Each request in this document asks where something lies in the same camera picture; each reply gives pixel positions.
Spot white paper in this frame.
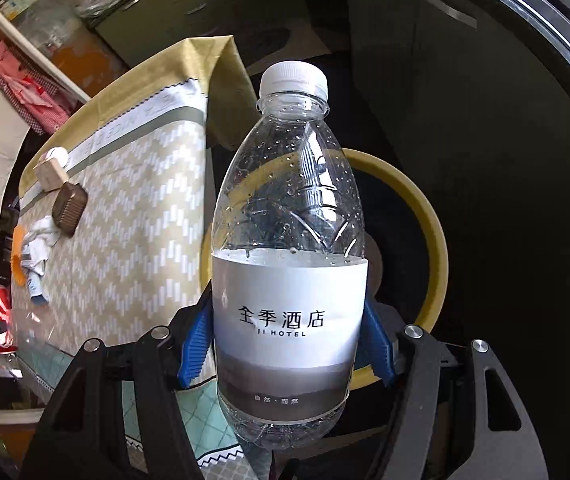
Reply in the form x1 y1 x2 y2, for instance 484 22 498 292
20 215 60 261

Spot beige block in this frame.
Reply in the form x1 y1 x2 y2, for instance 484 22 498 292
35 157 68 192

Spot patterned beige teal tablecloth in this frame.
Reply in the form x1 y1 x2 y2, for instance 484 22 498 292
9 35 276 480

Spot blue and white wrapper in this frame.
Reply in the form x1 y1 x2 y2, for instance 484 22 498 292
20 255 50 303

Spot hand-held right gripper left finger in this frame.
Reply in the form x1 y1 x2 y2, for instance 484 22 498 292
17 287 246 480

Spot orange wrapper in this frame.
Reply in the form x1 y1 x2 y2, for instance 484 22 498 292
11 226 26 283

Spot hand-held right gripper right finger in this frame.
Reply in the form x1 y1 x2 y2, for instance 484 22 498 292
359 300 552 480

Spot yellow-rimmed round bin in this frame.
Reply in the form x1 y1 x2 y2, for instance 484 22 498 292
200 147 450 391

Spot glass sliding door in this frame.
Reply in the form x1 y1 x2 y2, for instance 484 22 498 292
0 0 106 103

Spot clear plastic water bottle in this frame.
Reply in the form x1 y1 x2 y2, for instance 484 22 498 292
211 60 370 453

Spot red checked apron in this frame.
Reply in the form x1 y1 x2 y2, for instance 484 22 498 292
0 30 78 136

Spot green lower drawer cabinets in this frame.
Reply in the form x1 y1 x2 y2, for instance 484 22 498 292
95 0 346 68

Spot brown ribbed case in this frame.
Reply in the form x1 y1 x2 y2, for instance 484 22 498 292
52 182 88 237

